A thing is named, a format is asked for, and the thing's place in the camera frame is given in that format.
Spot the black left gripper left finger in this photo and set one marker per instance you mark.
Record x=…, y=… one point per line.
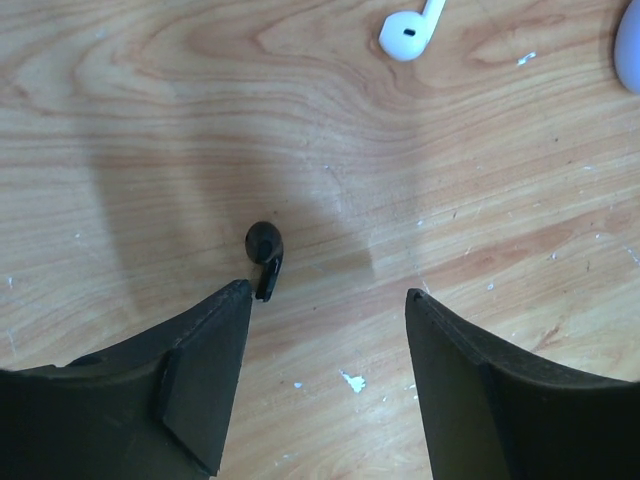
x=155, y=406

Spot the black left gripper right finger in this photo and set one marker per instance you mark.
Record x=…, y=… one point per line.
x=492, y=410

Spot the black earbud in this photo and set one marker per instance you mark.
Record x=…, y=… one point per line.
x=264, y=246

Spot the purple earbud charging case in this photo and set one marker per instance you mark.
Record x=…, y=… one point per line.
x=626, y=48

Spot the white earbud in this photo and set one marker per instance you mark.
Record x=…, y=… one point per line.
x=404, y=35

